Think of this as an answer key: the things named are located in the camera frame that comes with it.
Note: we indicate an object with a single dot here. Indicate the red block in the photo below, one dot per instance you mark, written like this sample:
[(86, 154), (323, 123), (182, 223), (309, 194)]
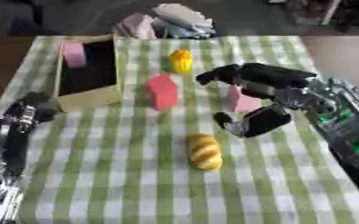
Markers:
[(162, 91)]

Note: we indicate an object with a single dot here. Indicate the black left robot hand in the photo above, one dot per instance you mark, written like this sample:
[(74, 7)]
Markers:
[(28, 109)]

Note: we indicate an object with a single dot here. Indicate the tan cardboard box black inside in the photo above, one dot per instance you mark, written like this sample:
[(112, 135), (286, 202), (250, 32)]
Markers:
[(88, 73)]

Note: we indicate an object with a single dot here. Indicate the pink block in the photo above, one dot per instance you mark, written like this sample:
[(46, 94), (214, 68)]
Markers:
[(240, 101), (74, 54)]

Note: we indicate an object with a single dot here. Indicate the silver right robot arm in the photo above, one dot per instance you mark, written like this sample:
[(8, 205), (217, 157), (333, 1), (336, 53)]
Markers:
[(341, 128)]

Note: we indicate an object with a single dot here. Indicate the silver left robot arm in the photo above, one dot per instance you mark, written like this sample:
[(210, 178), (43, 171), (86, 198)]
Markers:
[(4, 166)]

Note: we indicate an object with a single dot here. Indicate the pile of bags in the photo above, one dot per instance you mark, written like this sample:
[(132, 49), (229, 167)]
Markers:
[(164, 22)]

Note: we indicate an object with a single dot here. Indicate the toy bread loaf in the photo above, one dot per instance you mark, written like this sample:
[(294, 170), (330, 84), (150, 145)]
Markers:
[(205, 151)]

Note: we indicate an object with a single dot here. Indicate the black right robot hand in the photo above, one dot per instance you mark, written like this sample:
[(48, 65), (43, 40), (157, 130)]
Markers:
[(261, 75)]

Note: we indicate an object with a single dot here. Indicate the yellow toy corn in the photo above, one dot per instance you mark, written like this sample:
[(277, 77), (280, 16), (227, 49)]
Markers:
[(181, 60)]

